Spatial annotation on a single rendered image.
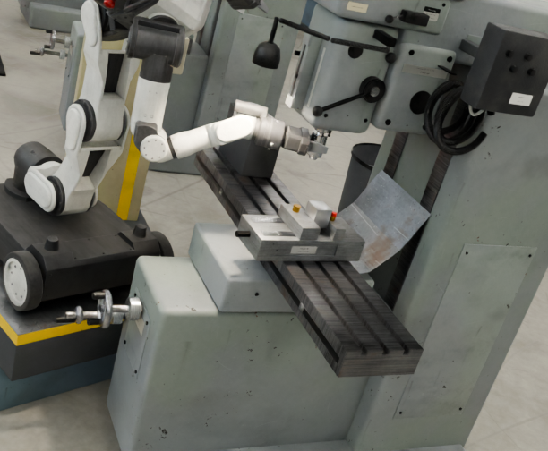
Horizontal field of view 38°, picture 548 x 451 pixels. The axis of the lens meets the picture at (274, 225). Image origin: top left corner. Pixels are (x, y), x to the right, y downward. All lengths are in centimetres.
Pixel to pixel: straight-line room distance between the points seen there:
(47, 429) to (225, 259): 98
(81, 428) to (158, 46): 142
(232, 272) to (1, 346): 90
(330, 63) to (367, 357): 78
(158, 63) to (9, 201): 108
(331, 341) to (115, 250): 108
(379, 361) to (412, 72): 80
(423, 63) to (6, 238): 154
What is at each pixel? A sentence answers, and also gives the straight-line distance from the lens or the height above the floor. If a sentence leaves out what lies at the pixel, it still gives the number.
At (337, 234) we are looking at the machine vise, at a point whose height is 104.
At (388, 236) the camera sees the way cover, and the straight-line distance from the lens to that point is 257.
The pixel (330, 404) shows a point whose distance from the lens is 278.
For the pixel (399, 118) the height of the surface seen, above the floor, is 138.
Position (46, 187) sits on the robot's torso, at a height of 72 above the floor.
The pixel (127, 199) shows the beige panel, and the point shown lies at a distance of 425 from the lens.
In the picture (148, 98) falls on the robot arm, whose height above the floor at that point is 127.
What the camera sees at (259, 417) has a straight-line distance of 269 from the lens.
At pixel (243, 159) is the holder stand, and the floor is 100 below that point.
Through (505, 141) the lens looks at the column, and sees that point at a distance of 243.
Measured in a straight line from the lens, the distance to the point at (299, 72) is 225.
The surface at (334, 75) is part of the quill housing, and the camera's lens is 220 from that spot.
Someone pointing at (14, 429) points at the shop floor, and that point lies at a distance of 297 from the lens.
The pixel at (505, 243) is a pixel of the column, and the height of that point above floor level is 106.
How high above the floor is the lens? 198
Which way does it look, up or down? 25 degrees down
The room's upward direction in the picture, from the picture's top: 16 degrees clockwise
